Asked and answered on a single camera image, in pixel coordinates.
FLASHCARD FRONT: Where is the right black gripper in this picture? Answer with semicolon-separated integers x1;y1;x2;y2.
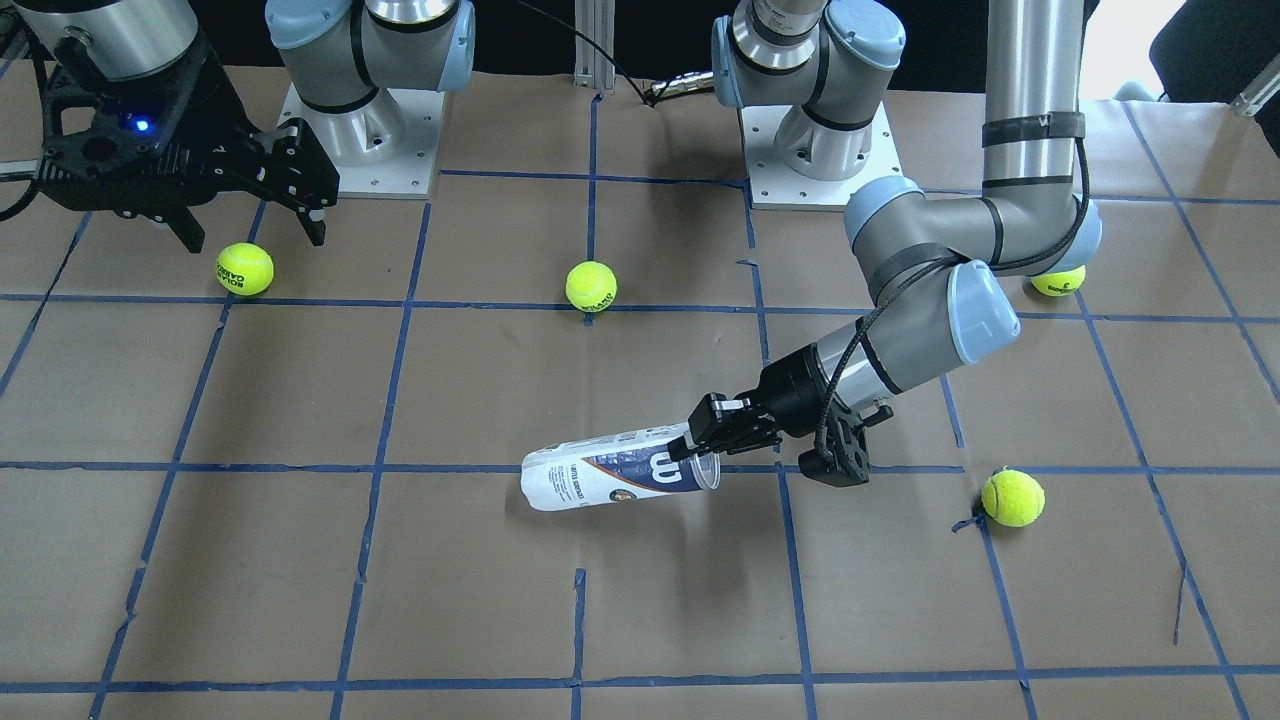
33;40;340;254

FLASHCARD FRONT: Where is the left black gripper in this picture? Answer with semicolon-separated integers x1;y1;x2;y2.
666;345;893;488

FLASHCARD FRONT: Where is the clear tennis ball can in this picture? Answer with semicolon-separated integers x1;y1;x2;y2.
520;423;721;511

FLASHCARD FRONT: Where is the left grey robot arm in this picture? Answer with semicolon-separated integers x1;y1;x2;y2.
667;1;1102;487

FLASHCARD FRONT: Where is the tennis ball near left arm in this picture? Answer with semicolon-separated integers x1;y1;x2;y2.
1029;265;1087;299

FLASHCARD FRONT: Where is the tennis ball near right arm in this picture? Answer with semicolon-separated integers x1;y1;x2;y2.
215;242;275;297

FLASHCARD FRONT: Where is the tennis ball table centre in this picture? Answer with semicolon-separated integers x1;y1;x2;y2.
564;261;618;313

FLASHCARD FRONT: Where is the tennis ball by torn tape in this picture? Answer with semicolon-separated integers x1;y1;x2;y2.
980;468;1046;528

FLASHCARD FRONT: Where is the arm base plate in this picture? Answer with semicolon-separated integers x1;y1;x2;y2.
279;85;449;200
739;102;902;211

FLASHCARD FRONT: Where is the aluminium frame post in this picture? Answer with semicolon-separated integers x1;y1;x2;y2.
573;0;617;94

